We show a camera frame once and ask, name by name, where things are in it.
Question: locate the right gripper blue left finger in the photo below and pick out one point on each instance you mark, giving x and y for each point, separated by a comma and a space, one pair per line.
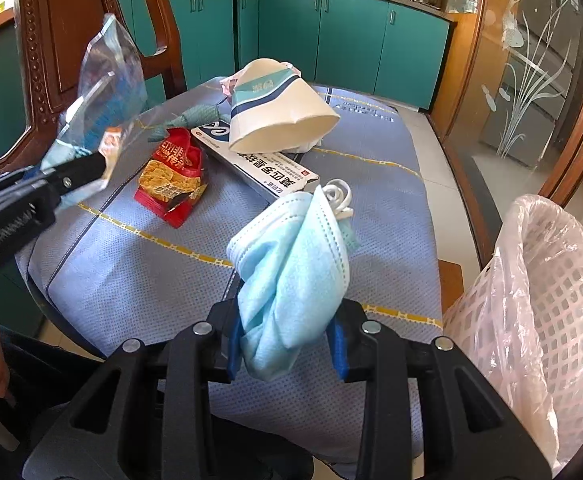
235, 335

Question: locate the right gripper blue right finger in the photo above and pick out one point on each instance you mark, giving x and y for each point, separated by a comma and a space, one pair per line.
338, 346

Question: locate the light blue face mask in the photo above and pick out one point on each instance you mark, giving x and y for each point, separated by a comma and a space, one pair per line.
293, 259

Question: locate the clear plastic zip bag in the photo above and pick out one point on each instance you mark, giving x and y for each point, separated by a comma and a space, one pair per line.
111, 91

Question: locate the red snack packet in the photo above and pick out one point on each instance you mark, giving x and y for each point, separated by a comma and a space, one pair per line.
174, 179

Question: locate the white blue medicine box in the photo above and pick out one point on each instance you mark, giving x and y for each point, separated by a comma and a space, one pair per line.
269, 175

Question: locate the teal cloth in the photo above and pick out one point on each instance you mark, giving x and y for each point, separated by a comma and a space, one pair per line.
196, 116

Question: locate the white teal paper cup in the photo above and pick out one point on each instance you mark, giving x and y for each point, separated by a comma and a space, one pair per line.
274, 110

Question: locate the white tissue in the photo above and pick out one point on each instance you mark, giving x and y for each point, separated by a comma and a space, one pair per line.
304, 148

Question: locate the pink plastic bag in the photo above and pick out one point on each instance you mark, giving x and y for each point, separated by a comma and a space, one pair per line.
229, 83

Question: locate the pink lattice trash basket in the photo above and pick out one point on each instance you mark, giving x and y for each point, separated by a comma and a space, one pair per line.
556, 329

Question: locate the blue checked seat cushion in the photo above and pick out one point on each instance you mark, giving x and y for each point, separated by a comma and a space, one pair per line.
111, 269

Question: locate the carved wooden chair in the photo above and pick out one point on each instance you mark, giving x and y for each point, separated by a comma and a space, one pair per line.
52, 37

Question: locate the etched glass sliding door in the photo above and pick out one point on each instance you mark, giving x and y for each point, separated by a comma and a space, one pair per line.
523, 100

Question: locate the wooden glass display cabinet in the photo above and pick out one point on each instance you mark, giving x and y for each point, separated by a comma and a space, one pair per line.
458, 62

